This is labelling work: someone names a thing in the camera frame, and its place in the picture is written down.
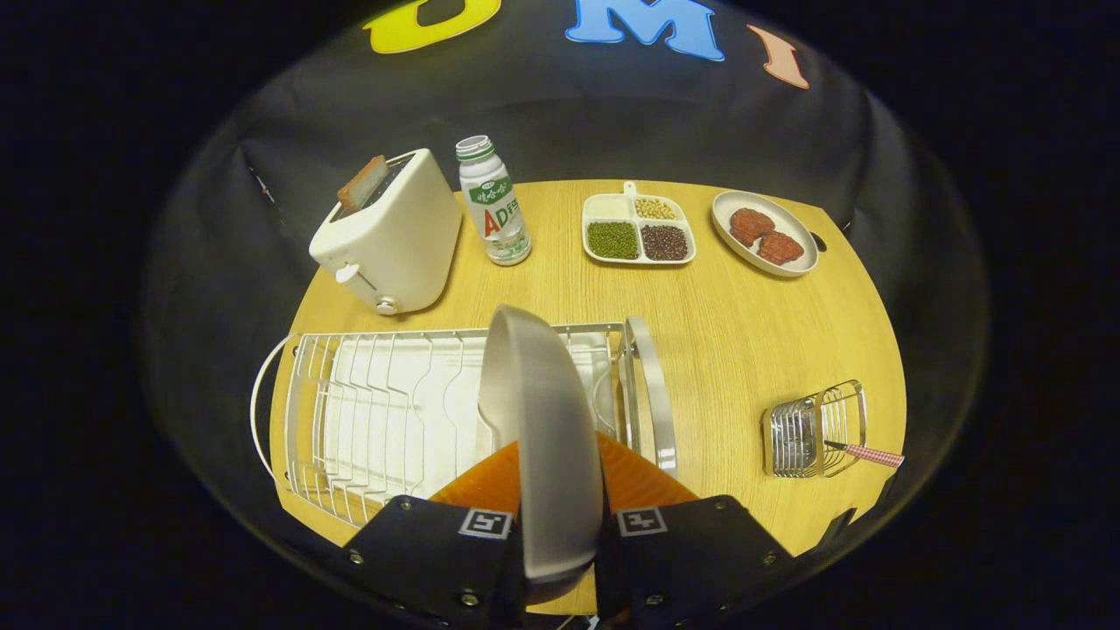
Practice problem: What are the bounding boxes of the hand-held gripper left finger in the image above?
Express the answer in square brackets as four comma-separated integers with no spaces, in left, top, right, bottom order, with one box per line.
[339,440,529,630]

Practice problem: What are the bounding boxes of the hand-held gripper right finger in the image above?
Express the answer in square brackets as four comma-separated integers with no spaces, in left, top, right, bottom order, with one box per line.
[595,430,799,630]

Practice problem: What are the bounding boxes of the metal wire basket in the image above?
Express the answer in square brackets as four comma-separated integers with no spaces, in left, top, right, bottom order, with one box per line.
[761,379,868,479]

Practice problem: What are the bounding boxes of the white wire dish rack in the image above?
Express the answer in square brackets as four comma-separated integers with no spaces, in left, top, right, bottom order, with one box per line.
[249,317,679,530]

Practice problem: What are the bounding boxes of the beige round plate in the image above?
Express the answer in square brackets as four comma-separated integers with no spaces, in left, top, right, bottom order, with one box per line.
[478,304,606,605]

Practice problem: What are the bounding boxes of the white oval dish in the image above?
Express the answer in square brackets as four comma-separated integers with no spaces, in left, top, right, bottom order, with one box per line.
[711,190,820,278]

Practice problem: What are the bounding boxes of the white drip tray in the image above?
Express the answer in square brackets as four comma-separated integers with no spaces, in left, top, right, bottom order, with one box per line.
[324,337,618,493]

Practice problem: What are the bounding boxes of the white toaster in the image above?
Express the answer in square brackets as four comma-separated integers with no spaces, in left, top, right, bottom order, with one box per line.
[309,148,463,316]

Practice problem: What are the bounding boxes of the pile of dark red beans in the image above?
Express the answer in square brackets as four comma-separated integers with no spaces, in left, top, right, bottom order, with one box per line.
[641,225,690,262]

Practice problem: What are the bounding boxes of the red meat slice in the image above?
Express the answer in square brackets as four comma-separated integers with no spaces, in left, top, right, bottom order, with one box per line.
[758,231,805,266]
[730,207,776,249]

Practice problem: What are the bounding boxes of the pile of green beans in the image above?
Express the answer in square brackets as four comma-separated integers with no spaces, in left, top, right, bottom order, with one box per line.
[587,221,641,261]

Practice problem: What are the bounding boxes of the white bottle with green label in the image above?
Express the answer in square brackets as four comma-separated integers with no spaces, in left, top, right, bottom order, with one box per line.
[455,135,533,267]

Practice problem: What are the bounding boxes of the white divided tray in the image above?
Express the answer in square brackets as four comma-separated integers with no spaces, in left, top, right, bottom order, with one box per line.
[582,181,697,266]

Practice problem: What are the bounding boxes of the brown bread slice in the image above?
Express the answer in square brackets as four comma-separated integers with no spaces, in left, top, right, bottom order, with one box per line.
[337,155,390,215]

